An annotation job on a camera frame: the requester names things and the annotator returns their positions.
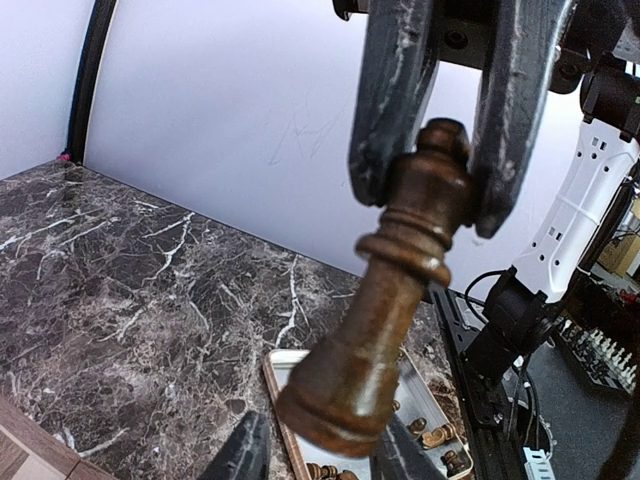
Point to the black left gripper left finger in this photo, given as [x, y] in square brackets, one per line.
[246, 453]

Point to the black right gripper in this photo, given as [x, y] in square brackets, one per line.
[399, 64]

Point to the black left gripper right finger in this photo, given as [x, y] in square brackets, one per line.
[397, 456]

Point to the dark chess king piece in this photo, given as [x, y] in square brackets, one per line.
[339, 396]

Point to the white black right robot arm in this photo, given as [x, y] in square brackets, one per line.
[524, 302]

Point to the wooden chess board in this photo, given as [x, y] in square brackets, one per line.
[29, 452]

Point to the black front mounting rail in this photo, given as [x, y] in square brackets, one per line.
[496, 451]

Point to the black right frame post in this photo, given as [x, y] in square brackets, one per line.
[98, 27]

